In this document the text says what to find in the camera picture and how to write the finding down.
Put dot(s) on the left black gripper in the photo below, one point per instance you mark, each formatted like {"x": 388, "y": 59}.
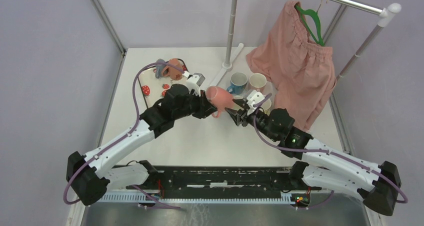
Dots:
{"x": 206, "y": 108}

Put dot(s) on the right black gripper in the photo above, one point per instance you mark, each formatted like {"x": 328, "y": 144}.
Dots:
{"x": 237, "y": 116}

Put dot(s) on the salmon pink mug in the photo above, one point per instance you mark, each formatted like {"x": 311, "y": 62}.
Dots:
{"x": 220, "y": 98}

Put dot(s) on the blue mug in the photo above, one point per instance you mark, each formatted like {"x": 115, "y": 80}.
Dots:
{"x": 238, "y": 83}

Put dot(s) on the yellow mug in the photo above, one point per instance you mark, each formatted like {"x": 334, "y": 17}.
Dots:
{"x": 267, "y": 106}

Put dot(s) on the light pink mug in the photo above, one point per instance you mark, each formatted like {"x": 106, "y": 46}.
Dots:
{"x": 257, "y": 82}

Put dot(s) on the terracotta mug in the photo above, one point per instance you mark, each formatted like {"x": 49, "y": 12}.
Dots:
{"x": 174, "y": 72}

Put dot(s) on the grey-blue mug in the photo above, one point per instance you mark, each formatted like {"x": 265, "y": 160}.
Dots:
{"x": 160, "y": 70}

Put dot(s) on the black mug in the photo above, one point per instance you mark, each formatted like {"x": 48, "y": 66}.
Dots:
{"x": 236, "y": 107}

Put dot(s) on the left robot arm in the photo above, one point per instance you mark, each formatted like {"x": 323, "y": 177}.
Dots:
{"x": 90, "y": 175}

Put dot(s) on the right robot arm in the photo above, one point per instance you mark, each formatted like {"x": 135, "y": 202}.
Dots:
{"x": 319, "y": 165}

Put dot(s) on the strawberry pattern tray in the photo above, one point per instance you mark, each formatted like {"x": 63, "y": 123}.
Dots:
{"x": 154, "y": 88}

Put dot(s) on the pink shorts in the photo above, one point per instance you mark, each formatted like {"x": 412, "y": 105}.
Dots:
{"x": 301, "y": 71}

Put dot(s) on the metal clothes rack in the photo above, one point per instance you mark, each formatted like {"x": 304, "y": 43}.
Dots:
{"x": 385, "y": 14}

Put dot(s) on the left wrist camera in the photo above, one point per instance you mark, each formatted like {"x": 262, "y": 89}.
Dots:
{"x": 194, "y": 82}

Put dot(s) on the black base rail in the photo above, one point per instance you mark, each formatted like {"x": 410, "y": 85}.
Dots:
{"x": 218, "y": 182}

